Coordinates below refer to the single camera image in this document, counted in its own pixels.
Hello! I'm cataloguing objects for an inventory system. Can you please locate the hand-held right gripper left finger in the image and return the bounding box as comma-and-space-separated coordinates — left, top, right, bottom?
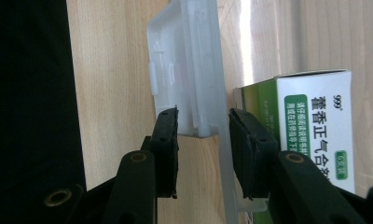
149, 106, 180, 199

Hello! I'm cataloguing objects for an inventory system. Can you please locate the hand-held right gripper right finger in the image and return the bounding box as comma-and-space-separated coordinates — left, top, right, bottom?
228, 107, 281, 200

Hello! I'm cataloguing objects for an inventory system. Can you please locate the green and white medicine box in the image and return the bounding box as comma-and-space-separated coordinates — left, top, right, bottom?
234, 68, 356, 224

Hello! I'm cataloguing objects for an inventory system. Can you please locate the clear plastic storage box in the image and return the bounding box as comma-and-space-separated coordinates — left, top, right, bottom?
146, 0, 373, 224

